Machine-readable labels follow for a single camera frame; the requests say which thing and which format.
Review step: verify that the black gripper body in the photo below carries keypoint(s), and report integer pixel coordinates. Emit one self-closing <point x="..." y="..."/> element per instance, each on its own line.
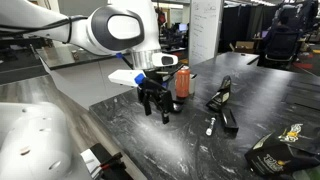
<point x="156" y="93"/>

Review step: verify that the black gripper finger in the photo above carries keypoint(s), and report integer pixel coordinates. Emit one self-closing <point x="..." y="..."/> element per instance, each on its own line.
<point x="147" y="108"/>
<point x="165" y="116"/>

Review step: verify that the orange drink can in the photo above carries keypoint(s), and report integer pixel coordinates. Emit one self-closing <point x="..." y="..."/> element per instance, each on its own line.
<point x="182" y="83"/>

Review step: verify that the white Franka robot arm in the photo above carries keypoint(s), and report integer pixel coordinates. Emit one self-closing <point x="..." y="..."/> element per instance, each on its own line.
<point x="113" y="26"/>

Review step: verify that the black flat device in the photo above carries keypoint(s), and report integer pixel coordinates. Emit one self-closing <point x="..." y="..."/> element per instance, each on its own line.
<point x="177" y="106"/>

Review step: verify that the small grey cup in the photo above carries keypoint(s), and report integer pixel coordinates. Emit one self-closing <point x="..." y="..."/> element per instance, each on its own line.
<point x="192" y="85"/>

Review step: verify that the white marker tube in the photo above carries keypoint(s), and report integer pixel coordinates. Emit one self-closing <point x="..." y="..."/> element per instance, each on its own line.
<point x="210" y="126"/>

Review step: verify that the black standing triangular package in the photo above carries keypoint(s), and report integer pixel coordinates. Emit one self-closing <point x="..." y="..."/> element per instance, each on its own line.
<point x="220" y="95"/>

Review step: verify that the black flat pouch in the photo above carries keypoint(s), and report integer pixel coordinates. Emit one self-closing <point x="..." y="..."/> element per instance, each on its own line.
<point x="229" y="118"/>

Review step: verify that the computer monitor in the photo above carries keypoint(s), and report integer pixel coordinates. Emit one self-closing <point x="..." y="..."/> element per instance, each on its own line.
<point x="182" y="27"/>

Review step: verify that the whiteboard panel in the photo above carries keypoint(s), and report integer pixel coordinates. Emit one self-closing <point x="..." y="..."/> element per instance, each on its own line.
<point x="205" y="30"/>

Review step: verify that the dark background counter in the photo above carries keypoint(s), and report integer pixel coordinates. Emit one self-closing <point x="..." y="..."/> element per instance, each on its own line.
<point x="63" y="56"/>

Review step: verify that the cardboard box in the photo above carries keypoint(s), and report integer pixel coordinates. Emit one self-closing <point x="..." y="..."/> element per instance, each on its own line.
<point x="245" y="46"/>

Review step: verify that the black bag yellow print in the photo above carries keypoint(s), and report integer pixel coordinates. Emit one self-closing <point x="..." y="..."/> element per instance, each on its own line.
<point x="283" y="153"/>

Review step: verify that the black office chair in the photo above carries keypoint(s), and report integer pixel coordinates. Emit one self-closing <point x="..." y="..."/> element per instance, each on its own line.
<point x="281" y="46"/>

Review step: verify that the seated person dark clothes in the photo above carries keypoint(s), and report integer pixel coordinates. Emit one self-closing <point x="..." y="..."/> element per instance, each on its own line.
<point x="283" y="25"/>

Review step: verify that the green translucent object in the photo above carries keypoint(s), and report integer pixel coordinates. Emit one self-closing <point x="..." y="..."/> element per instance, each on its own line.
<point x="308" y="174"/>

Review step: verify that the white wrist camera blue cap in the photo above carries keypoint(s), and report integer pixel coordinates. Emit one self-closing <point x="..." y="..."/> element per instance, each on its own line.
<point x="125" y="78"/>

